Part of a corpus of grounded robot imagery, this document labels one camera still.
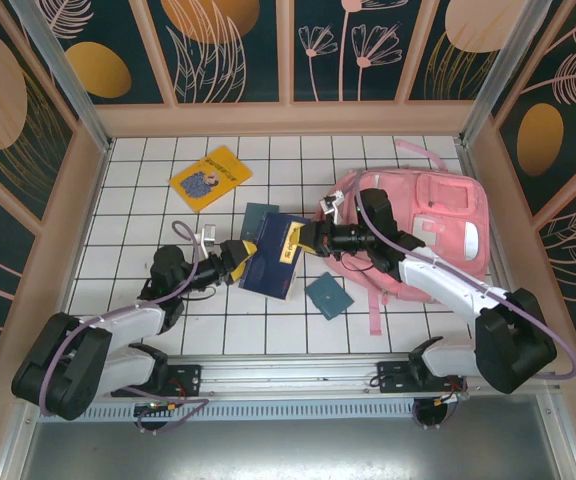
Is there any small circuit board with wires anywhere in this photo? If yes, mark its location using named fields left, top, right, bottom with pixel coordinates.
left=135, top=399, right=182, bottom=416
left=432, top=391, right=469, bottom=407

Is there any grey slotted cable duct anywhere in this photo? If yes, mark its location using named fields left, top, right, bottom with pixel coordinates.
left=35, top=403, right=544, bottom=422

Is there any aluminium corner post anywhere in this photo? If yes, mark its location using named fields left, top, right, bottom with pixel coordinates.
left=457, top=0, right=549, bottom=146
left=10, top=0, right=114, bottom=154

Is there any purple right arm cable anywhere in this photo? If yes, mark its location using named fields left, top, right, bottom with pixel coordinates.
left=345, top=169, right=576, bottom=431

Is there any aluminium front rail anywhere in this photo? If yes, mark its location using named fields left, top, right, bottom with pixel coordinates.
left=15, top=353, right=564, bottom=401

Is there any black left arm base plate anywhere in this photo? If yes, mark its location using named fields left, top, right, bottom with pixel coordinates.
left=110, top=363, right=204, bottom=399

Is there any grey metal sheet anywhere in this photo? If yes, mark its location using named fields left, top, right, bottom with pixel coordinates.
left=0, top=419, right=576, bottom=480

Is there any aluminium side rail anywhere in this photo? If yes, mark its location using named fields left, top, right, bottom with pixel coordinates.
left=456, top=142, right=537, bottom=356

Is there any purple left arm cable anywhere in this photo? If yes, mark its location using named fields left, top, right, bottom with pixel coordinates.
left=37, top=221, right=209, bottom=436

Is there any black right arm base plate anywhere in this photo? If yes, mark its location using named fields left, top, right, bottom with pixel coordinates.
left=375, top=360, right=469, bottom=399

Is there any yellow paperback book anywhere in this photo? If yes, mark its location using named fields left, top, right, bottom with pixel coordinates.
left=167, top=144, right=254, bottom=215

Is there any teal snap wallet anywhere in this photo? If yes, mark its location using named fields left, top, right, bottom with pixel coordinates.
left=304, top=272, right=356, bottom=321

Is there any pink student backpack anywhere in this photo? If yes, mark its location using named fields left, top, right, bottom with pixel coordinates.
left=325, top=139, right=494, bottom=337

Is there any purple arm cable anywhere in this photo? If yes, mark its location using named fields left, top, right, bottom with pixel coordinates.
left=37, top=221, right=209, bottom=436
left=345, top=169, right=576, bottom=431

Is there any dark blue book fish print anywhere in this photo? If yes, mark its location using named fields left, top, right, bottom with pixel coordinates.
left=237, top=211, right=314, bottom=303

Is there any teal hardcover notebook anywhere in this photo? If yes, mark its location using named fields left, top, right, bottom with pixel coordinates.
left=241, top=202, right=279, bottom=239

